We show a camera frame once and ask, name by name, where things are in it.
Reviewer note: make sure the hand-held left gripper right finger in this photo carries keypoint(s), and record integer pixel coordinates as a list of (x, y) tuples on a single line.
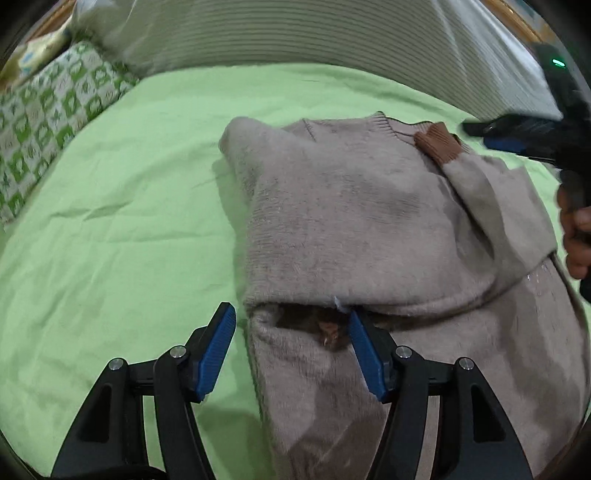
[(364, 356)]

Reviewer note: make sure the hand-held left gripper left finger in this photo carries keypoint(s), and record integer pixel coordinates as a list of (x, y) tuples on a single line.
[(217, 351)]

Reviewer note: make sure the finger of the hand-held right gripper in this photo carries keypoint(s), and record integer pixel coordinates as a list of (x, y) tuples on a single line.
[(517, 145), (512, 125)]

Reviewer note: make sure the beige knit sweater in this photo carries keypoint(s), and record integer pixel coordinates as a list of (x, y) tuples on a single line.
[(360, 221)]

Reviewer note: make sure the person's right hand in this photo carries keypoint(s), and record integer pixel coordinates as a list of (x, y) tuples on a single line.
[(579, 244)]

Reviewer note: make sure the green bed sheet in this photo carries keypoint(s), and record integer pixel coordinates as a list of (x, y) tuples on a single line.
[(138, 230)]

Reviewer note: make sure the green and white patterned pillow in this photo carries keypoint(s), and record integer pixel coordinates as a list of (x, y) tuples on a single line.
[(46, 120)]

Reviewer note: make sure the yellow printed quilt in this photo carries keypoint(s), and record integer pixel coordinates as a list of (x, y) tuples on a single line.
[(32, 56)]

